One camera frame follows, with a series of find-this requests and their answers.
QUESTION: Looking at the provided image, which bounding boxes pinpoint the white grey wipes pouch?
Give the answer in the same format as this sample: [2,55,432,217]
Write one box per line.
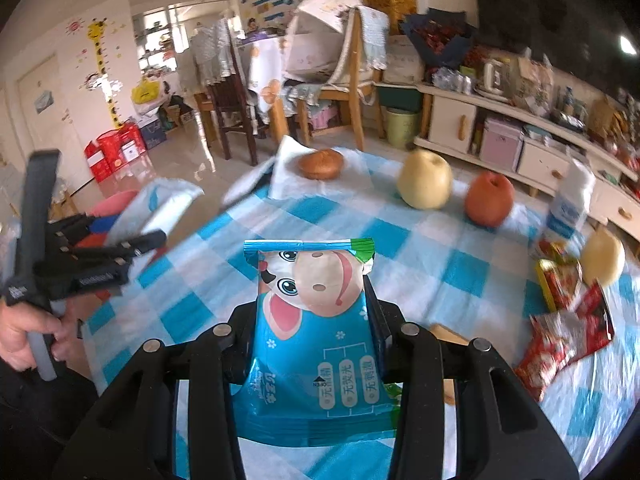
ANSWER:
[104,176,206,281]

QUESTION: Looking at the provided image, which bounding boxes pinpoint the blue cartoon snack bag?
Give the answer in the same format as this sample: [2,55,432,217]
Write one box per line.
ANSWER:
[232,238,399,448]

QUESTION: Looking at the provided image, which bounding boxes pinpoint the person's left hand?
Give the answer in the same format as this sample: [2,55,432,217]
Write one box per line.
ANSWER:
[0,301,78,372]

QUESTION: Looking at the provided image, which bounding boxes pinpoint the red gift boxes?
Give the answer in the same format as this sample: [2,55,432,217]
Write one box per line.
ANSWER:
[84,122,146,182]

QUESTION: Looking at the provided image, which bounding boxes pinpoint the red crumpled snack bag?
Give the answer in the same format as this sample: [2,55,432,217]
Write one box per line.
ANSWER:
[514,281,615,402]

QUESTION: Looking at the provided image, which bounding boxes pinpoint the square tan biscuit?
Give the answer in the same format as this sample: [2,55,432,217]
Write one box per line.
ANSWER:
[428,323,470,405]

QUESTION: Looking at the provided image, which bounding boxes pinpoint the yellow red snack bag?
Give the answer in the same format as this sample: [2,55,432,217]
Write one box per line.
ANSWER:
[536,240,582,312]

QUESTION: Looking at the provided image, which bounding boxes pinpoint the white paper napkin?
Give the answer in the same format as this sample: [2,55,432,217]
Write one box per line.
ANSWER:
[221,136,373,209]

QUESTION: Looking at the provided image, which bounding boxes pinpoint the blue white checkered tablecloth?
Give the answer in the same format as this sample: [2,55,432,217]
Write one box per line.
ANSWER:
[84,155,639,474]

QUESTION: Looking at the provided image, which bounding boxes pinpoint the dark wooden dining chair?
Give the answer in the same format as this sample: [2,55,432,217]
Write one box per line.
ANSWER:
[190,18,258,166]

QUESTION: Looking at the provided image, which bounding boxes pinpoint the yellow pear right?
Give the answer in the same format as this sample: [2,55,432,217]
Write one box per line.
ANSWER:
[579,228,625,287]

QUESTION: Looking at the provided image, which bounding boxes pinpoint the yellow pear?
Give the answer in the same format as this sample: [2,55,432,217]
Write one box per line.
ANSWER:
[579,228,625,287]
[397,148,452,210]

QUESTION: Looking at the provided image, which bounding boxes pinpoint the brown muffin cake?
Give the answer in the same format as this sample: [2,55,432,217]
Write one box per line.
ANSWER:
[297,148,345,181]

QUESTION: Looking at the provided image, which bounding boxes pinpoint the upright white yogurt bottle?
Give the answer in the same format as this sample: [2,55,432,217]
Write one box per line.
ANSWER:
[541,158,596,243]

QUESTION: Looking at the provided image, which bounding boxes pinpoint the red apple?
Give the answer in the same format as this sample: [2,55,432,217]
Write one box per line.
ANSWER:
[464,171,514,229]

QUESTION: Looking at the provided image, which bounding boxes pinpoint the yellow pear left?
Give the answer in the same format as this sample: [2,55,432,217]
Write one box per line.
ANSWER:
[397,148,452,210]

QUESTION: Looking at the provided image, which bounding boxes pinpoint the wooden chair with cloths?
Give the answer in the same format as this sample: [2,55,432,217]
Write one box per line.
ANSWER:
[282,0,390,151]

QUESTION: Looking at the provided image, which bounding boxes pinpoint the pink storage box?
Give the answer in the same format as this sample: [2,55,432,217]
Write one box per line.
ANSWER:
[480,117,524,171]

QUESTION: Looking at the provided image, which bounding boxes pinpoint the green waste bin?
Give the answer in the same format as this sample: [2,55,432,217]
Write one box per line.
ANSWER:
[386,107,420,150]

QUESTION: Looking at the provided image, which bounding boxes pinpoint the cream tv cabinet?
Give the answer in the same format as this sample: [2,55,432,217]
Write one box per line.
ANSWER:
[414,84,639,240]

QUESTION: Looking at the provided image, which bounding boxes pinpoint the clear plastic bag on cabinet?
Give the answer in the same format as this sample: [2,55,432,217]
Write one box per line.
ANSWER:
[510,48,554,118]

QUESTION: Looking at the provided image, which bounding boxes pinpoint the white electric kettle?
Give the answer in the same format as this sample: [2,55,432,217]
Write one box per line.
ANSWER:
[475,58,510,103]

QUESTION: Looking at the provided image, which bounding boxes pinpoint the dark flower bouquet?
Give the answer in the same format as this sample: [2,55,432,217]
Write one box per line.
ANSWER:
[399,8,477,68]

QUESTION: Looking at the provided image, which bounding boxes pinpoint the black wall television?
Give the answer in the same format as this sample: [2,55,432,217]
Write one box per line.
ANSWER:
[477,0,639,98]

